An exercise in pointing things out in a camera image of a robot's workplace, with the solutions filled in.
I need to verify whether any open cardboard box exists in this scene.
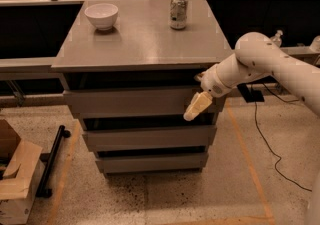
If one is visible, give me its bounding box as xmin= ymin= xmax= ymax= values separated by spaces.
xmin=0 ymin=119 xmax=44 ymax=225

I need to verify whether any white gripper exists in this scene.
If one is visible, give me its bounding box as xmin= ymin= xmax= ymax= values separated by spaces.
xmin=183 ymin=65 xmax=235 ymax=121

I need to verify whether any white ceramic bowl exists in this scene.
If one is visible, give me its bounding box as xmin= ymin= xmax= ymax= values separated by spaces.
xmin=84 ymin=3 xmax=119 ymax=30

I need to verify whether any black floor cable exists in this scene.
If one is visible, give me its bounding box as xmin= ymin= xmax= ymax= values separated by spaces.
xmin=254 ymin=82 xmax=314 ymax=193

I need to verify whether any clear sanitizer bottle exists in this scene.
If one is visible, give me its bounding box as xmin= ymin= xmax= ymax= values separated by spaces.
xmin=271 ymin=30 xmax=283 ymax=47

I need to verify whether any grey bottom drawer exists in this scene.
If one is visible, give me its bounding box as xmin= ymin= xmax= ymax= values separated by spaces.
xmin=96 ymin=152 xmax=208 ymax=173

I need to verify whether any grey middle drawer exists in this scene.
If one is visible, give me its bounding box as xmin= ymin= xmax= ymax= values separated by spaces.
xmin=83 ymin=125 xmax=217 ymax=151

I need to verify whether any black table bracket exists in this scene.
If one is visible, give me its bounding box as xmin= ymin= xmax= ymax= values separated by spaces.
xmin=237 ymin=84 xmax=264 ymax=103

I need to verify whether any crushed white soda can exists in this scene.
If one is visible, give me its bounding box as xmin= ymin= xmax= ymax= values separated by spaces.
xmin=170 ymin=0 xmax=188 ymax=30

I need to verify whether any black metal stand bar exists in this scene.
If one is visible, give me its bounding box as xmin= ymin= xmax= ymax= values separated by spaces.
xmin=36 ymin=125 xmax=71 ymax=198

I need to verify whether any grey top drawer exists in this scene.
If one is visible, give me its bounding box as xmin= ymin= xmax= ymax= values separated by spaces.
xmin=64 ymin=86 xmax=200 ymax=118

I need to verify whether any grey drawer cabinet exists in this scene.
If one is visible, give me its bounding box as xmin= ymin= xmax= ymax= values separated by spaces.
xmin=52 ymin=0 xmax=231 ymax=159

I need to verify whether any grey drawer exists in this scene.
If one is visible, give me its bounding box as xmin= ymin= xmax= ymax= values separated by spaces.
xmin=83 ymin=125 xmax=217 ymax=151
xmin=64 ymin=86 xmax=200 ymax=118
xmin=96 ymin=152 xmax=208 ymax=173

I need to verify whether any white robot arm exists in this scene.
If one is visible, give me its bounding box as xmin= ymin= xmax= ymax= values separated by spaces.
xmin=184 ymin=32 xmax=320 ymax=121

